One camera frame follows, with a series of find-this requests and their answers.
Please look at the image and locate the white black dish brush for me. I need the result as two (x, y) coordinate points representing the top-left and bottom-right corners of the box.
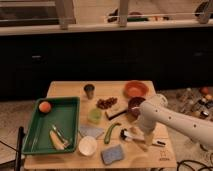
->
(120, 129), (166, 147)

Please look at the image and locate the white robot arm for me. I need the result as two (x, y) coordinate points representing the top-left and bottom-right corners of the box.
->
(138, 94), (213, 149)

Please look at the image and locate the blue sponge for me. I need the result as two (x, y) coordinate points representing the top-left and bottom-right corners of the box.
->
(101, 145), (124, 165)

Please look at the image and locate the dark red bowl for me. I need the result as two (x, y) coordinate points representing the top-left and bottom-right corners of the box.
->
(127, 97), (145, 117)

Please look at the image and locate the black tan block eraser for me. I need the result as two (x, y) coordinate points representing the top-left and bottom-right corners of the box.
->
(105, 107), (127, 120)

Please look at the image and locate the orange bowl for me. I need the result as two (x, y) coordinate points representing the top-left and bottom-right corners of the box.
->
(124, 80), (149, 98)

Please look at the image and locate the bunch of brown grapes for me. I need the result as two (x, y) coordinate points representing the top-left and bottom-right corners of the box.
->
(96, 97), (117, 109)

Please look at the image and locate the green plastic cup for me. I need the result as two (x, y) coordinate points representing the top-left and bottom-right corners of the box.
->
(88, 108), (102, 124)

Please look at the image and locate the white round bowl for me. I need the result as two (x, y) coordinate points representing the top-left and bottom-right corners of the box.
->
(78, 136), (97, 156)

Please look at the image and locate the grey cloth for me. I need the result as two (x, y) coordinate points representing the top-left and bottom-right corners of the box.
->
(79, 125), (104, 139)

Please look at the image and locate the metal cup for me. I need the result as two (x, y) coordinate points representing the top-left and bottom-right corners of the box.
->
(84, 84), (95, 99)

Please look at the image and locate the metal fork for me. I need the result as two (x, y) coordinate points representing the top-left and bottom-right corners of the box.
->
(52, 124), (70, 148)

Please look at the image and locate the green plastic tray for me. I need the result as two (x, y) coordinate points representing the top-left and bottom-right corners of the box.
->
(22, 97), (80, 155)

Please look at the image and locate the orange fruit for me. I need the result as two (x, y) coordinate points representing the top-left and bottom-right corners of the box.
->
(39, 101), (51, 113)

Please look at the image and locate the black stand pole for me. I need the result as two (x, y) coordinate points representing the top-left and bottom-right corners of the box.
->
(14, 126), (25, 171)

